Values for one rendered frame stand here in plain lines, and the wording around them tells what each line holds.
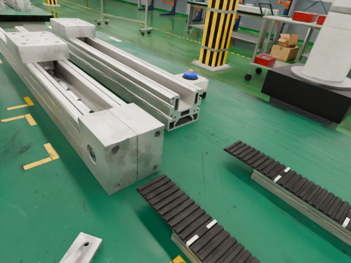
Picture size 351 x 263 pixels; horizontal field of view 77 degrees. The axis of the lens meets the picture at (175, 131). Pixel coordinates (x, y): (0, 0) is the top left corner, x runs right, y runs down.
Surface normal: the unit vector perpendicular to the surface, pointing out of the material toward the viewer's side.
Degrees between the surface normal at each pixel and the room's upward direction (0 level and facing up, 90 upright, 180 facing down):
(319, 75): 89
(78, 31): 90
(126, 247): 0
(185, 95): 90
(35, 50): 90
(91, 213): 0
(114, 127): 0
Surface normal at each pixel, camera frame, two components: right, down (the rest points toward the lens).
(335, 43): -0.67, 0.32
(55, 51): 0.66, 0.47
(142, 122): 0.11, -0.84
